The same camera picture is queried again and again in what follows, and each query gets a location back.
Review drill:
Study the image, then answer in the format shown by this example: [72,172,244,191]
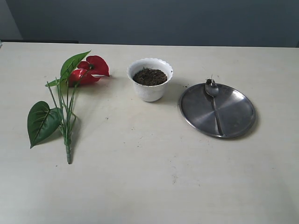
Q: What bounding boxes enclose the stainless steel spork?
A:
[205,77,225,136]

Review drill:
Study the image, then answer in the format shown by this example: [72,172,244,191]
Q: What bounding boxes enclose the artificial red anthurium plant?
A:
[27,52,110,164]

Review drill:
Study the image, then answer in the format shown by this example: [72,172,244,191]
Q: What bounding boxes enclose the dark brown potting soil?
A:
[133,68,168,86]

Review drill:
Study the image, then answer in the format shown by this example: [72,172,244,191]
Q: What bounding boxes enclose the white plastic flower pot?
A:
[127,58,173,102]

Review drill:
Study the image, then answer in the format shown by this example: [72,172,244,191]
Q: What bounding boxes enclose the round stainless steel plate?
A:
[178,83,256,138]

